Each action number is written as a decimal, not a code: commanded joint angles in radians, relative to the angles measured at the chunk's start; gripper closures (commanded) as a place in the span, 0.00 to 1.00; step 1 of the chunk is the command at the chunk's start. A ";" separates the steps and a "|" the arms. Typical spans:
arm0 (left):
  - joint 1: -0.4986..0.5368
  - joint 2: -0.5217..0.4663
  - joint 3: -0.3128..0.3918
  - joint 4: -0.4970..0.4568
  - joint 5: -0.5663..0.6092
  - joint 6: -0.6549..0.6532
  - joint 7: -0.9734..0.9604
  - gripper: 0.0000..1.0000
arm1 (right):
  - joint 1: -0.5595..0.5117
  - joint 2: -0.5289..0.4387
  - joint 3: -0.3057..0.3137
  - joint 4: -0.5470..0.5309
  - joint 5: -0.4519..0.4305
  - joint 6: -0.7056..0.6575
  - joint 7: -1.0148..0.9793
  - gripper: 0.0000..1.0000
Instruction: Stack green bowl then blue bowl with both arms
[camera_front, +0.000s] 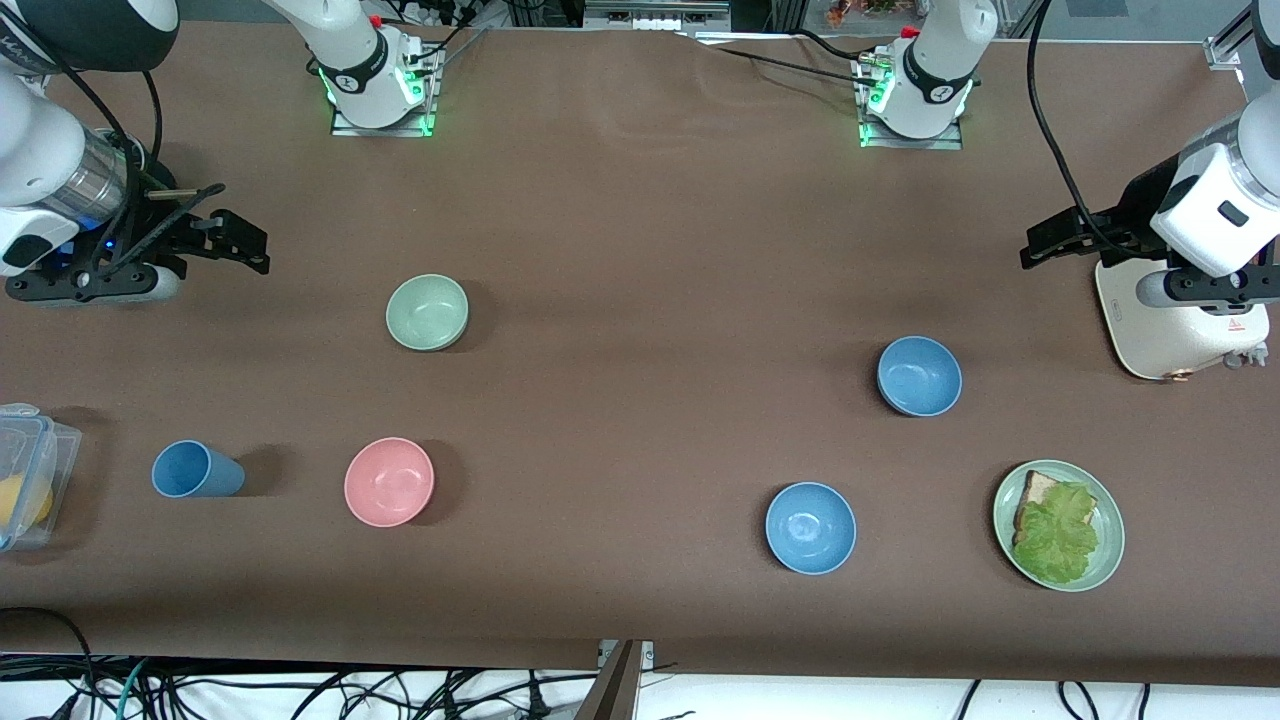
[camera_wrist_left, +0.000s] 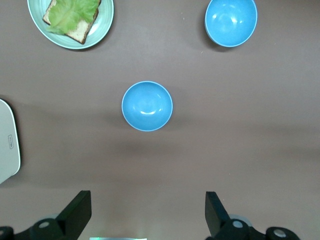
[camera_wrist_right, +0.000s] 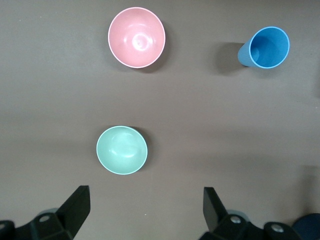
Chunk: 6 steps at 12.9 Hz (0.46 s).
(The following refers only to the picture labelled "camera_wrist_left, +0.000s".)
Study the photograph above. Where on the blue bowl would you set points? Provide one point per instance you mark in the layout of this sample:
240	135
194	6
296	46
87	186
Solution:
147	106
231	22

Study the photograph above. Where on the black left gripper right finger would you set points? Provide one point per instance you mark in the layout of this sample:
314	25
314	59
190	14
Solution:
217	220

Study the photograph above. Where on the pale green ribbed plate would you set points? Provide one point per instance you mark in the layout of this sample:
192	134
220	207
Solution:
102	17

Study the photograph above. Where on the toasted bread slice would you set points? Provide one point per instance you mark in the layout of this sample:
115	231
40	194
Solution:
80	31

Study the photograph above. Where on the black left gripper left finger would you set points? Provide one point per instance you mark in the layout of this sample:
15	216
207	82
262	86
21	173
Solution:
75	215

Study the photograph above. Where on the green lettuce leaf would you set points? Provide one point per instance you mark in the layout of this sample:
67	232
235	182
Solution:
70	12

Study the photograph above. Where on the white flat device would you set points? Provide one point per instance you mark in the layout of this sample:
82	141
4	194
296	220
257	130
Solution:
7	140

